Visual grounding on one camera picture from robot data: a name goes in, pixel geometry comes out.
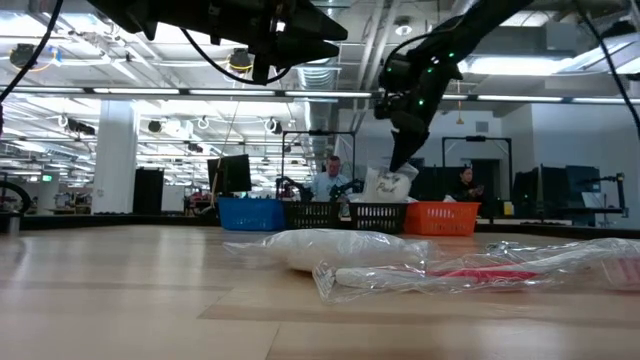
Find black ceiling spotlight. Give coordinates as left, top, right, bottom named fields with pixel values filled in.
left=9, top=43, right=39, bottom=70
left=228, top=47, right=254, bottom=74

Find long ceiling light bar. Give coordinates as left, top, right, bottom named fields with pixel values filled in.
left=0, top=85, right=640, bottom=105

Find orange plastic bin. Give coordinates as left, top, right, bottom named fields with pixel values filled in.
left=403, top=201, right=481, bottom=237

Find blue plastic bin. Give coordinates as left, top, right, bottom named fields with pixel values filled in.
left=217, top=197, right=286, bottom=232

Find black left camera cable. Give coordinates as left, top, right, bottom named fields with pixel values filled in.
left=179, top=27, right=292, bottom=86

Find person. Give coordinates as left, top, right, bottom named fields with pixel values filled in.
left=309, top=155, right=351, bottom=203
left=449, top=166, right=486, bottom=203

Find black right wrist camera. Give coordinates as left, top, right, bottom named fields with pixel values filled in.
left=373, top=94, right=401, bottom=121

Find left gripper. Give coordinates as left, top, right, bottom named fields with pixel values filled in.
left=209, top=0, right=349, bottom=84

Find bagged cotton swabs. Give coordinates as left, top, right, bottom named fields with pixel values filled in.
left=222, top=228, right=431, bottom=274

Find grey cup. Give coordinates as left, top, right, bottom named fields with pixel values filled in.
left=0, top=212, right=21, bottom=235

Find black hanging cable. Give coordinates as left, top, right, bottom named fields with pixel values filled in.
left=0, top=0, right=65, bottom=104

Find black partition panel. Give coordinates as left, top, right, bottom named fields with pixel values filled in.
left=409, top=158, right=501, bottom=209

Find black curved hose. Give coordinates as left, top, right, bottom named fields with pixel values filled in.
left=0, top=180, right=34, bottom=216

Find dark desktop monitor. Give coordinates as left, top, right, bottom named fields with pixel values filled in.
left=566, top=164, right=602, bottom=209

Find black desktop monitor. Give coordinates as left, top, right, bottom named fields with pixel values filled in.
left=513, top=167, right=569, bottom=217

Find silver ribbed ventilation duct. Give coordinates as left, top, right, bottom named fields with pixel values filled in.
left=294, top=62, right=346, bottom=151

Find black computer monitor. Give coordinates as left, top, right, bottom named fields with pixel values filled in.
left=207, top=153, right=253, bottom=195

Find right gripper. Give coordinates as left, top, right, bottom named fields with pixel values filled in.
left=388, top=47, right=464, bottom=174

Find black aluminium table frame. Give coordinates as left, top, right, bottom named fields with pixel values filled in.
left=19, top=213, right=640, bottom=246

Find bagged red toothbrush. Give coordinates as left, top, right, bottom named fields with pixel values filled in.
left=312, top=237, right=640, bottom=306

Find black cabinet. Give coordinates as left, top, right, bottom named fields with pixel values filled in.
left=132, top=167, right=165, bottom=216

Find bagged white cotton pads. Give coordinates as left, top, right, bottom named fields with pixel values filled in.
left=362, top=162, right=420, bottom=204

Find white square pillar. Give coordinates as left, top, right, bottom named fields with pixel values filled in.
left=91, top=99, right=140, bottom=215

